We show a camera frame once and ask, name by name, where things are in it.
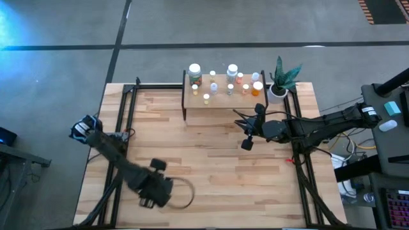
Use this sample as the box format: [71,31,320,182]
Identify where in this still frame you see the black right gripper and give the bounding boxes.
[234,118,289,152]

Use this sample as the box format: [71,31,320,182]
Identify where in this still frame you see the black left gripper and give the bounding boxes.
[135,174,175,209]

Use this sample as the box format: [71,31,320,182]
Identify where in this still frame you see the large orange pill bottle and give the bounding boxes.
[251,80,265,97]

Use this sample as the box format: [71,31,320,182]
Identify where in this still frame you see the large bottle green label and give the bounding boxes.
[187,63,203,87]

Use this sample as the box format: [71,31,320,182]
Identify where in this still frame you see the wooden shelf black metal legs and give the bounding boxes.
[181,69,268,122]

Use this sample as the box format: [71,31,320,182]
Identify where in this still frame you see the white plant pot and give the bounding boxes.
[266,83,290,104]

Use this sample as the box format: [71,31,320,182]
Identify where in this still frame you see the green snake plant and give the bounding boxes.
[269,56,303,92]

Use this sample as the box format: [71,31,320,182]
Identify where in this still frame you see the white power strip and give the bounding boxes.
[330,155,357,197]

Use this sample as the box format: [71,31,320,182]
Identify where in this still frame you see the grey side desk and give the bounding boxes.
[360,83,409,180]

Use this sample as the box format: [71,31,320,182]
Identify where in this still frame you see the grey metal cart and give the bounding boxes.
[0,143,52,230]

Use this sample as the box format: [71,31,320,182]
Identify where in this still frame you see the white computer mouse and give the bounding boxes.
[378,119,399,132]

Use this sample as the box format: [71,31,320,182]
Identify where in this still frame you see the teal box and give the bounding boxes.
[383,101,402,117]

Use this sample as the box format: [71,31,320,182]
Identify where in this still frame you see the black pole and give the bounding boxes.
[374,67,409,97]

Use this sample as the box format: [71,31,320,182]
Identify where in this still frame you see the black device blue light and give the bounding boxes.
[0,126,18,148]

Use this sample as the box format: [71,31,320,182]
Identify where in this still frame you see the black desk device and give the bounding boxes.
[399,91,409,127]

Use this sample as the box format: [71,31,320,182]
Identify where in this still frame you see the backlit keyboard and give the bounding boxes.
[385,188,409,230]

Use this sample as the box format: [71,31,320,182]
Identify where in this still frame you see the orange striped floor mat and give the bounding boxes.
[357,0,409,26]

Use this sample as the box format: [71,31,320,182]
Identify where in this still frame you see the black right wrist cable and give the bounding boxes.
[232,108,320,124]

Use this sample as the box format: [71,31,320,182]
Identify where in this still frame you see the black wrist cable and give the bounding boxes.
[232,108,320,124]
[164,176,196,211]

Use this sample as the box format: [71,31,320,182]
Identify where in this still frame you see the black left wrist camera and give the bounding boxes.
[149,158,168,173]

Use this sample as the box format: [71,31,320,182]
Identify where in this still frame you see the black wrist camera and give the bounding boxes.
[254,102,267,118]
[149,158,168,173]

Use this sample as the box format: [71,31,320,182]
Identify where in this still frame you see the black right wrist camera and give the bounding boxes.
[254,102,267,118]

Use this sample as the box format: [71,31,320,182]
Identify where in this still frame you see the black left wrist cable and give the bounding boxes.
[164,176,196,211]

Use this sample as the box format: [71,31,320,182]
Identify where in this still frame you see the yellow cable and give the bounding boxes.
[328,132,378,151]

